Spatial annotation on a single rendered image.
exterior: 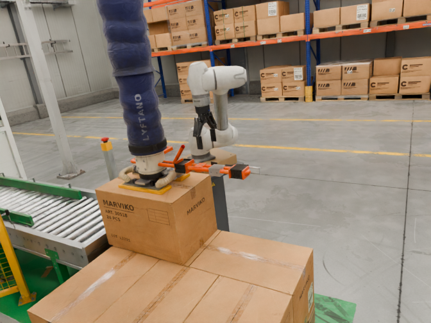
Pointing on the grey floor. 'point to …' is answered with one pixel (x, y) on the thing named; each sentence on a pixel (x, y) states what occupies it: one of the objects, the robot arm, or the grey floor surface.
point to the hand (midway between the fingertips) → (206, 143)
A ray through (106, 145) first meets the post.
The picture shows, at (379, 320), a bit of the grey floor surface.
